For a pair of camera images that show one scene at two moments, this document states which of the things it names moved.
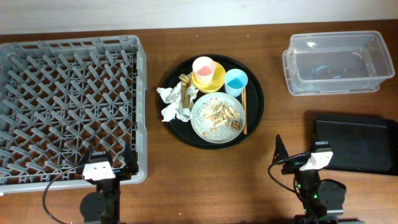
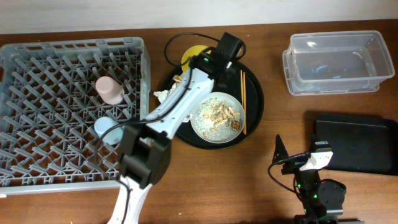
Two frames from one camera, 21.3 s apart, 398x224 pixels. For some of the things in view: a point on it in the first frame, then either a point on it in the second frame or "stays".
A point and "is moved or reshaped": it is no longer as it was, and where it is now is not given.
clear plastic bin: x=321 y=63 stays
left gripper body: x=122 y=175 -> x=233 y=71
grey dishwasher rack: x=58 y=97 stays
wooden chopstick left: x=242 y=95 stays
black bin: x=359 y=143 stays
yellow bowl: x=217 y=80 is moved or reshaped
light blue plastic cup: x=236 y=81 -> x=112 y=137
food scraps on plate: x=215 y=119 stays
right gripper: x=280 y=152 stays
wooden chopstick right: x=245 y=110 stays
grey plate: x=217 y=117 stays
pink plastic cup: x=203 y=68 is moved or reshaped
